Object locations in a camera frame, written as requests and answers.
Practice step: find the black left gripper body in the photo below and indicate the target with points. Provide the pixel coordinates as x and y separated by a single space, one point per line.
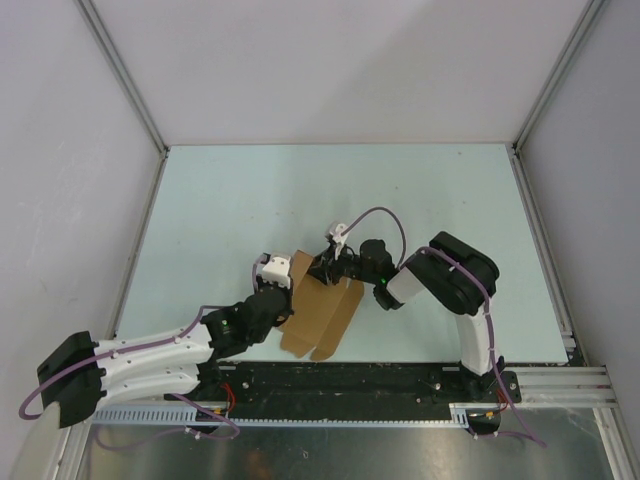
287 306

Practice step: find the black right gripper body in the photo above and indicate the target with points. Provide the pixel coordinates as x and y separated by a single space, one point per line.
347 265

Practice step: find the brown cardboard box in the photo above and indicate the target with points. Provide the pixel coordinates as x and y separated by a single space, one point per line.
322 313

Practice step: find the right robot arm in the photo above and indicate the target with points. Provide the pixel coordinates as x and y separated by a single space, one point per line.
460 277

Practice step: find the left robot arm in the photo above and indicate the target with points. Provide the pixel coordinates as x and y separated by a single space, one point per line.
83 375

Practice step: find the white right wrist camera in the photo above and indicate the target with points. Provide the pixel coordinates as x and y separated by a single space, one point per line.
336 235

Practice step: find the left aluminium corner post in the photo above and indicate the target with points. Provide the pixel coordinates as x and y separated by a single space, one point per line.
106 44

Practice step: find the aluminium corner post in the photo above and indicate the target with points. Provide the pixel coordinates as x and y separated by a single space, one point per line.
576 41
106 44

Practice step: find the right aluminium corner post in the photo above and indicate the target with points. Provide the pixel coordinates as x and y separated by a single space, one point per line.
576 41

